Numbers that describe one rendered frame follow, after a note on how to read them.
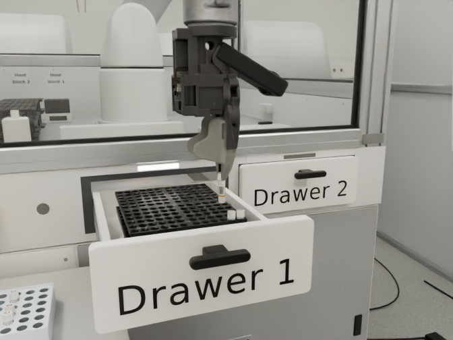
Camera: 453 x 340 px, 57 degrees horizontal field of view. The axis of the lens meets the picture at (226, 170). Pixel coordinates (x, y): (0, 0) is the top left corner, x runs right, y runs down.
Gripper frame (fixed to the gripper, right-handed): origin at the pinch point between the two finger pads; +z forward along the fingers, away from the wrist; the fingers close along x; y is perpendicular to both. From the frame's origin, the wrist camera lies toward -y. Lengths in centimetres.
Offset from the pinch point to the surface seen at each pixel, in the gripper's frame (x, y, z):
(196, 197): -12.6, 1.7, 7.5
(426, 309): -87, -128, 97
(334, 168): -22.9, -32.6, 7.0
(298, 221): 10.4, -6.7, 5.3
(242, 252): 14.2, 2.6, 6.8
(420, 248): -131, -163, 88
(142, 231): 1.1, 12.8, 7.7
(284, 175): -22.3, -20.2, 7.3
